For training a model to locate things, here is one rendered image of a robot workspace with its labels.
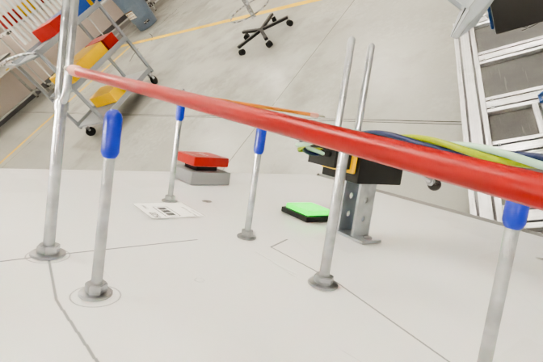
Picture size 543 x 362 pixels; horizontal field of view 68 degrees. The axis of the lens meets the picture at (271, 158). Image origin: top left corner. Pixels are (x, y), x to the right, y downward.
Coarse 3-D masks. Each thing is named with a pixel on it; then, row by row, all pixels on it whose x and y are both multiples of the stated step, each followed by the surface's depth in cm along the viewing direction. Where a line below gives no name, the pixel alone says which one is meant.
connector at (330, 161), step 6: (324, 150) 32; (330, 150) 31; (312, 156) 33; (318, 156) 32; (324, 156) 32; (330, 156) 31; (336, 156) 31; (312, 162) 33; (318, 162) 32; (324, 162) 32; (330, 162) 31; (336, 162) 31; (348, 162) 32; (348, 168) 32
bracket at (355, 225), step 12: (348, 192) 36; (360, 192) 34; (372, 192) 35; (348, 204) 36; (360, 204) 34; (372, 204) 35; (348, 216) 36; (360, 216) 34; (348, 228) 36; (360, 228) 35; (360, 240) 33; (372, 240) 34
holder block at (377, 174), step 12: (324, 168) 35; (360, 168) 32; (372, 168) 32; (384, 168) 33; (396, 168) 34; (348, 180) 32; (360, 180) 32; (372, 180) 33; (384, 180) 34; (396, 180) 35
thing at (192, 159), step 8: (184, 152) 50; (192, 152) 52; (200, 152) 53; (184, 160) 49; (192, 160) 48; (200, 160) 48; (208, 160) 49; (216, 160) 50; (224, 160) 50; (192, 168) 50; (200, 168) 49; (208, 168) 50; (216, 168) 51
